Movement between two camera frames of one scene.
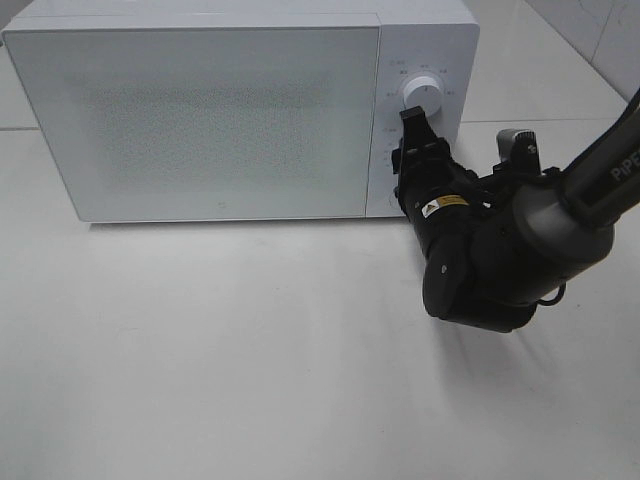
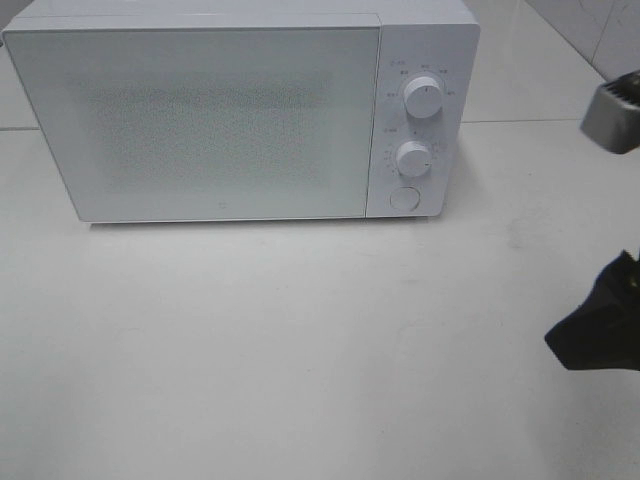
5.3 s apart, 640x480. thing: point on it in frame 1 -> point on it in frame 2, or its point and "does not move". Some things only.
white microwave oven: [211, 110] does not move
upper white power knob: [424, 92] does not move
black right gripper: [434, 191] -> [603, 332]
